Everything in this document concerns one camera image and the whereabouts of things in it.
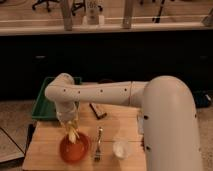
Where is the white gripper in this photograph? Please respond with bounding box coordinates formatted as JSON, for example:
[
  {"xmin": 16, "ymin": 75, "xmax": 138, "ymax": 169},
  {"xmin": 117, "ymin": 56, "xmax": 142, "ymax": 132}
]
[{"xmin": 55, "ymin": 102, "xmax": 79, "ymax": 138}]

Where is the yellow banana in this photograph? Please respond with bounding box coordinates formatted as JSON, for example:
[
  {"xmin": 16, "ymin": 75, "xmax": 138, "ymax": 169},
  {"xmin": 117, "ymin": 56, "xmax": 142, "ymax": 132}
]
[{"xmin": 67, "ymin": 123, "xmax": 79, "ymax": 143}]

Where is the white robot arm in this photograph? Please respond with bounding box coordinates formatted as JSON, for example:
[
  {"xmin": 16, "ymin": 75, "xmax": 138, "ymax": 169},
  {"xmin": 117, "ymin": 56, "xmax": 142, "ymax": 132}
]
[{"xmin": 45, "ymin": 73, "xmax": 203, "ymax": 171}]

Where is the red bowl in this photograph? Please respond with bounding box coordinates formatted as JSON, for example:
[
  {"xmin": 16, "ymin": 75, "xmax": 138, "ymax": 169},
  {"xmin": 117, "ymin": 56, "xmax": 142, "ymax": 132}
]
[{"xmin": 59, "ymin": 132, "xmax": 91, "ymax": 164}]

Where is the green tray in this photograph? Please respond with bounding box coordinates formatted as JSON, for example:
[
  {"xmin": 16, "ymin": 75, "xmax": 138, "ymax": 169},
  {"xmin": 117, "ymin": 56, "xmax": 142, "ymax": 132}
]
[{"xmin": 31, "ymin": 76, "xmax": 83, "ymax": 122}]

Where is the metal fork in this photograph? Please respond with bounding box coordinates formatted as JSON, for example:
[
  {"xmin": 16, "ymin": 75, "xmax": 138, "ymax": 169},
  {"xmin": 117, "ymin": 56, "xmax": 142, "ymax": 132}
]
[{"xmin": 94, "ymin": 127, "xmax": 103, "ymax": 162}]

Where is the dark blue object on floor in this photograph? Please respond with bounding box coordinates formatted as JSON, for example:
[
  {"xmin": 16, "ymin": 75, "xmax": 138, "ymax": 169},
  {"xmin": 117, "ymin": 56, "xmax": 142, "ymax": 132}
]
[{"xmin": 193, "ymin": 92, "xmax": 212, "ymax": 108}]

